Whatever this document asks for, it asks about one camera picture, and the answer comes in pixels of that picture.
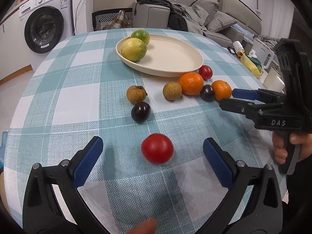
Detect red tomato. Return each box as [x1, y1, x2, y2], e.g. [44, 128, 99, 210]
[199, 65, 213, 81]
[141, 133, 174, 164]

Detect white bottle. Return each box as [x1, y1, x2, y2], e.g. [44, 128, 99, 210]
[232, 41, 244, 54]

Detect white washing machine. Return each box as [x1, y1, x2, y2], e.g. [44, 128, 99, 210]
[19, 0, 75, 54]

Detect yellow-green citrus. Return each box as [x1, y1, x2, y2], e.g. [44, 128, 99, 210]
[121, 38, 148, 62]

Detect person's left hand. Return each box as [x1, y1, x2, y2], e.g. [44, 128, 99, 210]
[127, 218, 158, 234]

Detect black chair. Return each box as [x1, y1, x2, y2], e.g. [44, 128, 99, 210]
[92, 8, 133, 32]

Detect grey pillow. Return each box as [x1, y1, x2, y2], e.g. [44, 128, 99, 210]
[206, 11, 238, 33]
[190, 0, 220, 26]

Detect grey sofa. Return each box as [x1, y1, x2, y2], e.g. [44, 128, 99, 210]
[132, 0, 262, 51]

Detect kitchen counter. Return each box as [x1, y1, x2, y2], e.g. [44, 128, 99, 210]
[0, 4, 22, 26]

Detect brown longan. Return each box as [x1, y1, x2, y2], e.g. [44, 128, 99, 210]
[126, 85, 147, 104]
[163, 82, 182, 101]

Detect person's right forearm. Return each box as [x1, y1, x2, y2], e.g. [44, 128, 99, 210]
[283, 151, 312, 215]

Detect beige oval plate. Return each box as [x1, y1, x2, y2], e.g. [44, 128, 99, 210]
[115, 34, 204, 78]

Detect white appliance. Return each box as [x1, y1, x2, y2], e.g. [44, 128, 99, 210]
[252, 38, 276, 69]

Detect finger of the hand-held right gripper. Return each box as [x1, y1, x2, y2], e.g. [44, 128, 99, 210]
[219, 98, 284, 120]
[231, 88, 286, 103]

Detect dark purple grape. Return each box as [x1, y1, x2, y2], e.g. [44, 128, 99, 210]
[200, 84, 215, 102]
[131, 102, 151, 123]

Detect yellow bag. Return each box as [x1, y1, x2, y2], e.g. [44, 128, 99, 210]
[240, 53, 262, 76]

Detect teal plaid tablecloth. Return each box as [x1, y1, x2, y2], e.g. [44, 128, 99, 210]
[4, 28, 290, 234]

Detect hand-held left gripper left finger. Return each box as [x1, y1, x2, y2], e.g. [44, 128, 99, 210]
[22, 136, 109, 234]

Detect white box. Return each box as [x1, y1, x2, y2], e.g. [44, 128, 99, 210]
[263, 67, 277, 87]
[268, 76, 285, 93]

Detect orange mandarin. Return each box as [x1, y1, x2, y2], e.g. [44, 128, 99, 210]
[179, 72, 204, 96]
[211, 80, 232, 102]

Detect green citrus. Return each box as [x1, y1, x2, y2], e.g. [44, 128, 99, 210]
[131, 29, 150, 45]

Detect person's right hand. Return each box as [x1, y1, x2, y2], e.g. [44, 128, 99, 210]
[272, 130, 312, 164]

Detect white wall cable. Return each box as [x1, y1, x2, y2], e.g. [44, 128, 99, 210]
[74, 0, 85, 34]

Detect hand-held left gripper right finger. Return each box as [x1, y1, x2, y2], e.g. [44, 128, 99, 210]
[203, 138, 284, 234]

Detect plaid cloth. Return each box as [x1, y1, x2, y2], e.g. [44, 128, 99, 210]
[104, 10, 132, 30]

